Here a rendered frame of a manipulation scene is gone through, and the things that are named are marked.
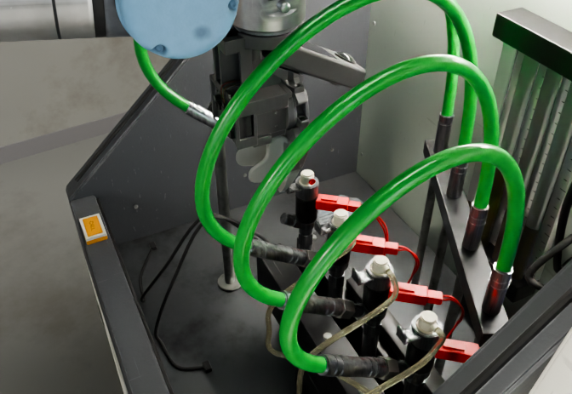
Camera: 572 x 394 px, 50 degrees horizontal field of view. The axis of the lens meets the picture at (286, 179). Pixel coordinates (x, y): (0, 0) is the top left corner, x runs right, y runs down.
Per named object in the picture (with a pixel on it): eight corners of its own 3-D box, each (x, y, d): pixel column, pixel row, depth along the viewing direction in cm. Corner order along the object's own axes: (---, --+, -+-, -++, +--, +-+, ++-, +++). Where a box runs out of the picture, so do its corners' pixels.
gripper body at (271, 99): (212, 121, 67) (203, 16, 60) (283, 103, 70) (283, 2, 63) (238, 157, 62) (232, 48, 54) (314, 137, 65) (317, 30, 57)
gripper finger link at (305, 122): (275, 157, 69) (274, 89, 64) (288, 152, 70) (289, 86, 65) (294, 179, 66) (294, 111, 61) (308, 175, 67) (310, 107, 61)
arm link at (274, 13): (284, -42, 60) (324, -14, 54) (284, 3, 63) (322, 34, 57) (212, -30, 58) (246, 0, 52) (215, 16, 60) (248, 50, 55)
